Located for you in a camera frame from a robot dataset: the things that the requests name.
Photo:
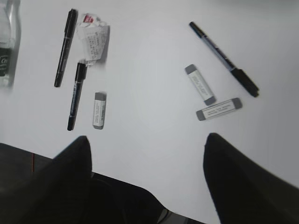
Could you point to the grey white eraser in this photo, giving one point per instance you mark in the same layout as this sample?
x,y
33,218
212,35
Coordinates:
x,y
200,84
219,109
99,110

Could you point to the grey white eraser centre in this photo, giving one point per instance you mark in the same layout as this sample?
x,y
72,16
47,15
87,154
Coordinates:
x,y
99,110

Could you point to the black marker pen left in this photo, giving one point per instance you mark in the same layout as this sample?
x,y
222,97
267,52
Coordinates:
x,y
68,37

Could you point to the white waste paper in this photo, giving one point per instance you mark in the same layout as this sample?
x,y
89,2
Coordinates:
x,y
93,34

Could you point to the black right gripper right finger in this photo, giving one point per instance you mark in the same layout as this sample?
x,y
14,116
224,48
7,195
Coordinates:
x,y
244,192

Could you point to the black marker pen blue label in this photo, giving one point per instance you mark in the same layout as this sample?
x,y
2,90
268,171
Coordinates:
x,y
79,79

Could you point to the grey white eraser upper right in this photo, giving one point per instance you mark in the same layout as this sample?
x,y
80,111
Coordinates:
x,y
200,84

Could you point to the thin black pen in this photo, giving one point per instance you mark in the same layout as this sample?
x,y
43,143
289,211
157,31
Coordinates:
x,y
237,73

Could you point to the grey white eraser lower right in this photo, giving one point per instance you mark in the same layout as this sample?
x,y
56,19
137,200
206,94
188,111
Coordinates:
x,y
219,109

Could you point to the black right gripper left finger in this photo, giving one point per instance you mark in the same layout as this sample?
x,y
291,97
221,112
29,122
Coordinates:
x,y
57,194

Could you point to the clear water bottle green label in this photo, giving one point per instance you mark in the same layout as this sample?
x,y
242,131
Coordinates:
x,y
10,38

